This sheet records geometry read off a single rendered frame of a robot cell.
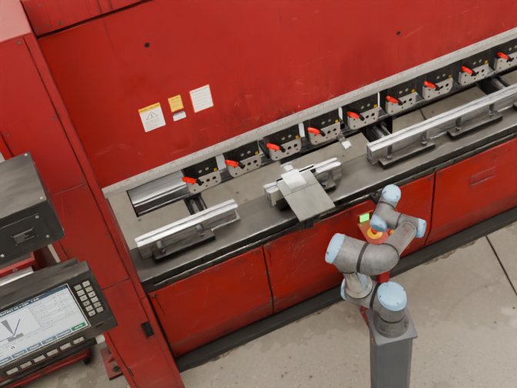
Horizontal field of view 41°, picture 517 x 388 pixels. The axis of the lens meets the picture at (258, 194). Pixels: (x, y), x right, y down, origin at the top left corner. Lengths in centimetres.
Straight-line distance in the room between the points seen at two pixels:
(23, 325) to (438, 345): 227
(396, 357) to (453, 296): 103
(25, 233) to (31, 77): 49
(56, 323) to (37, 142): 64
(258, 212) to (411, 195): 83
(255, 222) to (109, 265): 77
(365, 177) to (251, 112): 80
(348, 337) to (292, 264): 60
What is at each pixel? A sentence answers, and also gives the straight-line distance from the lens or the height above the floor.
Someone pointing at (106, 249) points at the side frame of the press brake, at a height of 128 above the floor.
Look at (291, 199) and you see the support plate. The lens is 325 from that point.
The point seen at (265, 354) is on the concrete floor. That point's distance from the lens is 395.
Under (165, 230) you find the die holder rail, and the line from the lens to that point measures 330.
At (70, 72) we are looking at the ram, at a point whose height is 198.
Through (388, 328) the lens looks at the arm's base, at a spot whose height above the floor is 83.
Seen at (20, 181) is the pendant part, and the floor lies 195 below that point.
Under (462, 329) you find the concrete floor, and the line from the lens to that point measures 403.
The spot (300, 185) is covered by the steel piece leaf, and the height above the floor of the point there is 100.
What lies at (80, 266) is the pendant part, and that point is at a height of 160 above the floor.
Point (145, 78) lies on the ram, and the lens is 269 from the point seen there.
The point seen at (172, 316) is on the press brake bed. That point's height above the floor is 53.
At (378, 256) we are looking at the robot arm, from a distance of 254.
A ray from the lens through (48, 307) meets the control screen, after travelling 251.
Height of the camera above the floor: 341
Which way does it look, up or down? 47 degrees down
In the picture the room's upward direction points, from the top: 11 degrees counter-clockwise
